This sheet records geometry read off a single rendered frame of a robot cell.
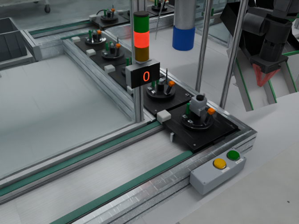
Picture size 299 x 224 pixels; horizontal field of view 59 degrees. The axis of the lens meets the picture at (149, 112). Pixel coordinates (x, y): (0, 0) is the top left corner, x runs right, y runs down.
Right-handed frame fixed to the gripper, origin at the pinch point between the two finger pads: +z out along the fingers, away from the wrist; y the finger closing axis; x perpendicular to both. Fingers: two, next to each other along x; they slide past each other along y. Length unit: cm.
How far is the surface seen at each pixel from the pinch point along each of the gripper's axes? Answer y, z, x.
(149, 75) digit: 22.6, 4.6, -28.7
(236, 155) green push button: 5.7, 26.5, 3.6
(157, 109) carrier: 13.7, 27.9, -34.7
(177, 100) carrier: 2.1, 27.8, -35.1
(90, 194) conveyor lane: 55, 33, -14
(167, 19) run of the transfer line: -68, 34, -136
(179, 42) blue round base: -48, 33, -95
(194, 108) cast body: 7.0, 19.6, -19.1
